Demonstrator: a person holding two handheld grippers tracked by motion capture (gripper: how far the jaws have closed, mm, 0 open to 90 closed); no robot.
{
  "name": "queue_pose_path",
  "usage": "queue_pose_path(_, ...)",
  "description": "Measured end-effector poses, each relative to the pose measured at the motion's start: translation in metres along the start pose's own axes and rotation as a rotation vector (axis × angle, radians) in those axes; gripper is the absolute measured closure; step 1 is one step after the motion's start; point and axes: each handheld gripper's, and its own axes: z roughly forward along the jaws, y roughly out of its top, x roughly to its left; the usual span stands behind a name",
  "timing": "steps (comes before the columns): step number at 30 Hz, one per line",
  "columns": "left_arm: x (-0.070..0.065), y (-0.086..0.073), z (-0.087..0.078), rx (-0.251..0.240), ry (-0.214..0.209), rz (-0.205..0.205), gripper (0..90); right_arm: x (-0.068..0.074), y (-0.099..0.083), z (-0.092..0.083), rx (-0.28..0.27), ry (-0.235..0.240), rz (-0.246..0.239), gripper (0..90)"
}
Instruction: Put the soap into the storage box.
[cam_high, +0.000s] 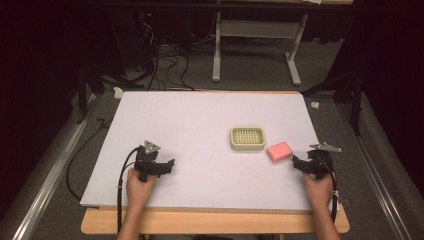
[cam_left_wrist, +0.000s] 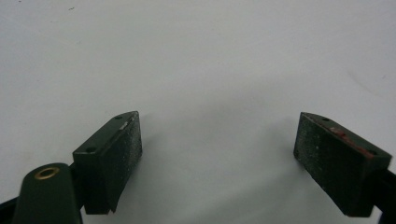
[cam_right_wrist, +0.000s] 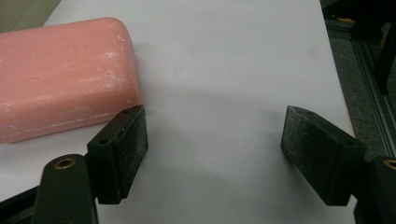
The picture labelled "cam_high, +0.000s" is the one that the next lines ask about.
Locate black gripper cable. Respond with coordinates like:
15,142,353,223
116,145,142,235
327,165,339,224

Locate wooden table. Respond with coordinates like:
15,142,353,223
80,89,351,235

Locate black floor cable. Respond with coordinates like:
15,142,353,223
65,117,112,202

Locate white table mat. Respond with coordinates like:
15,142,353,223
79,90,338,212

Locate person's left hand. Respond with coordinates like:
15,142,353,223
125,167,158,211

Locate pink soap bar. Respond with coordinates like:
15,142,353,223
266,141,294,164

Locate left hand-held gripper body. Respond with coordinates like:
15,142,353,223
134,139,168,183

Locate tangle of black floor cables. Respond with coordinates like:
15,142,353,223
135,19,196,92

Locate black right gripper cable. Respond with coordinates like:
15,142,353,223
327,165,339,224

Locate black computer tower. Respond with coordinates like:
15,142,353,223
133,9,194,69

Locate aluminium floor rail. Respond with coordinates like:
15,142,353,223
335,101,416,240
0,94,103,240

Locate cream soap dish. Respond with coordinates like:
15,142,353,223
229,126,267,152

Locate person's right hand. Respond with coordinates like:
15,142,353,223
302,171,334,210

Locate black metal stand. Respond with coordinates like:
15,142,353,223
75,62,145,125
301,65,365,136

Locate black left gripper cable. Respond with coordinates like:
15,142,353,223
116,145,142,235

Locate white metal desk frame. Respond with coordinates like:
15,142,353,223
211,0,354,87

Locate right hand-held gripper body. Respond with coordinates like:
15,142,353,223
305,142,343,181

